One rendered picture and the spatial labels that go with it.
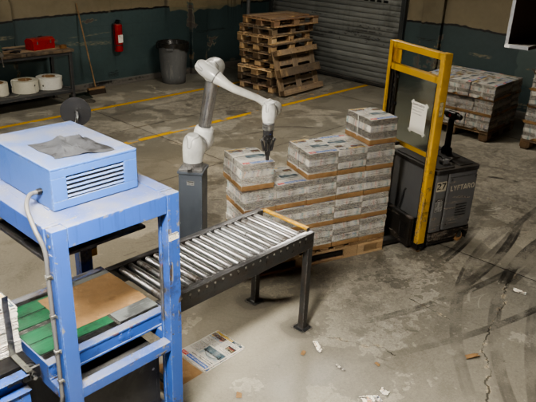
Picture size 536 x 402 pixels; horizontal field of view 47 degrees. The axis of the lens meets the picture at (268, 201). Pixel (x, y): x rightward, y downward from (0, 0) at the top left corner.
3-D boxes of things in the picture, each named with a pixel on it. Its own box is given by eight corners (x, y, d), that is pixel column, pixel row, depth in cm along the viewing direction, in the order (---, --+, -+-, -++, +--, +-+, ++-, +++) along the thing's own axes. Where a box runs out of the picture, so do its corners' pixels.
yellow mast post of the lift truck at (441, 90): (410, 240, 584) (438, 52, 513) (418, 238, 588) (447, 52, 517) (416, 244, 577) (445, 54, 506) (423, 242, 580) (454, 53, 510)
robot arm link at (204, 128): (187, 151, 492) (197, 143, 511) (206, 157, 489) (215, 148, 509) (201, 57, 459) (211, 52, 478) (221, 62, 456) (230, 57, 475)
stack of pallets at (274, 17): (277, 76, 1262) (281, 9, 1210) (315, 84, 1208) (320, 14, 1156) (234, 86, 1167) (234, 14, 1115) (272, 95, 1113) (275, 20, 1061)
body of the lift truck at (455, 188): (381, 220, 645) (390, 147, 613) (423, 211, 668) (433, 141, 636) (425, 249, 589) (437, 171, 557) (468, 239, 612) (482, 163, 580)
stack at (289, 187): (224, 260, 554) (225, 174, 521) (334, 238, 604) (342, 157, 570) (242, 281, 523) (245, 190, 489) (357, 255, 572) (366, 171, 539)
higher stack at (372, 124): (334, 238, 604) (345, 108, 552) (360, 232, 616) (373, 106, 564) (356, 255, 572) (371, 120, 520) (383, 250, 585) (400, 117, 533)
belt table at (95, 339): (101, 278, 385) (100, 265, 381) (167, 323, 344) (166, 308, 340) (-10, 324, 338) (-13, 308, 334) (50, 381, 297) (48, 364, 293)
